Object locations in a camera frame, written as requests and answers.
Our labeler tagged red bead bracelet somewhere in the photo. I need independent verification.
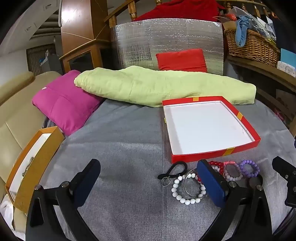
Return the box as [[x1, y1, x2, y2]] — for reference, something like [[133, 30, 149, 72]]
[[196, 160, 225, 183]]

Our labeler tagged white cloth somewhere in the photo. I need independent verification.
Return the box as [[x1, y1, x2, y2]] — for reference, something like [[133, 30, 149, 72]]
[[0, 196, 26, 241]]

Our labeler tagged light green folded blanket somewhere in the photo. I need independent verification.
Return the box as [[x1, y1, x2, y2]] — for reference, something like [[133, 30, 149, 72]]
[[74, 65, 257, 107]]

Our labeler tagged black hair tie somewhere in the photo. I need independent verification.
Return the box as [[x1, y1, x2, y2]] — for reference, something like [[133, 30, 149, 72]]
[[157, 161, 188, 186]]

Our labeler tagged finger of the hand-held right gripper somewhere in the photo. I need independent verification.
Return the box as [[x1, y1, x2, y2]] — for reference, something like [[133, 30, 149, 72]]
[[272, 156, 296, 181], [285, 181, 296, 207]]

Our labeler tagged pink cord bead bracelet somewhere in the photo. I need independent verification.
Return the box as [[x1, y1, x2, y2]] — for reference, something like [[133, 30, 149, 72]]
[[221, 161, 244, 183]]

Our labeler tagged grey cabinet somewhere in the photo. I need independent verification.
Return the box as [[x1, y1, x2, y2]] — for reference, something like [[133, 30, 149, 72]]
[[39, 49, 63, 75]]

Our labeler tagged purple bead bracelet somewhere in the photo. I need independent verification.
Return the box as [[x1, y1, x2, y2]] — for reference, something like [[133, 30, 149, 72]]
[[239, 159, 260, 178]]

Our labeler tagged wicker basket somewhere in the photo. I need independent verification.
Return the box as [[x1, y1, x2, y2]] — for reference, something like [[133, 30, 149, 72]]
[[224, 28, 281, 67]]

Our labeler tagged red cushion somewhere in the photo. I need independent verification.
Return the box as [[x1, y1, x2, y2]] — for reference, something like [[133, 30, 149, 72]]
[[156, 49, 207, 73]]

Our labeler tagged wooden cabinet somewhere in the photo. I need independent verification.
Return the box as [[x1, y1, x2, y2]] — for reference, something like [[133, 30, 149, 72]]
[[59, 0, 116, 73]]

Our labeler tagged silver foil insulation mat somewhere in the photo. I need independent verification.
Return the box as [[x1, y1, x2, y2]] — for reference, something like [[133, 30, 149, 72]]
[[111, 18, 224, 76]]

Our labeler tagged blue cloth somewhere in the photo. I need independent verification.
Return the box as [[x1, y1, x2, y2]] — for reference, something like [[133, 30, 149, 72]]
[[235, 15, 255, 47]]

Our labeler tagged red cloth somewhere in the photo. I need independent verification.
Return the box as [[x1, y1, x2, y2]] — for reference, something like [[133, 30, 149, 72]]
[[132, 0, 223, 23]]

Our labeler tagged red cardboard box lid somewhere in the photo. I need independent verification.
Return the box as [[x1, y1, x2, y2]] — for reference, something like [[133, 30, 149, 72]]
[[162, 95, 261, 163]]

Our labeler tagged wooden railing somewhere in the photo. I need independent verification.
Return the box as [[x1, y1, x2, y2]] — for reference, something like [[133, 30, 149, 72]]
[[104, 0, 285, 24]]

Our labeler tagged magenta pillow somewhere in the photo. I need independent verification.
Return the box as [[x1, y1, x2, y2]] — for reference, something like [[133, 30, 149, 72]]
[[32, 70, 102, 136]]

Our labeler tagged wooden shelf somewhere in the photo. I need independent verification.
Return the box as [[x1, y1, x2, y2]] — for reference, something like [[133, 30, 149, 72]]
[[225, 55, 296, 137]]

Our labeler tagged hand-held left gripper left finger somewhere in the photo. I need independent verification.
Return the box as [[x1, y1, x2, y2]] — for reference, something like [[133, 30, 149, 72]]
[[25, 159, 102, 241]]

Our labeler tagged beige sofa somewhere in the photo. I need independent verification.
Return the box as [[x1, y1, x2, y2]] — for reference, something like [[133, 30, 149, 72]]
[[0, 71, 62, 241]]

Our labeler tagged teal card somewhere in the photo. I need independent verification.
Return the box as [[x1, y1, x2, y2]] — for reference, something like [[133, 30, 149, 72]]
[[280, 48, 296, 65]]

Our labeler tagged orange cardboard box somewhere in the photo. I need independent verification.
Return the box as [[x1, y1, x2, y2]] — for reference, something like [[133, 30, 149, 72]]
[[5, 126, 65, 214]]

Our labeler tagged white bead bracelet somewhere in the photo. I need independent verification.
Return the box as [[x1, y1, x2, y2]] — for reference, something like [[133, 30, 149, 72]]
[[171, 173, 207, 206]]

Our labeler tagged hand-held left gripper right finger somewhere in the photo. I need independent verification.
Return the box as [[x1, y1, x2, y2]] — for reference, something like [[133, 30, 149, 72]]
[[197, 159, 273, 241]]

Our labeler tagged silver metal bangle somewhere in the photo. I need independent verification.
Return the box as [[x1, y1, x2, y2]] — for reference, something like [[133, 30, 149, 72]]
[[183, 169, 209, 200]]

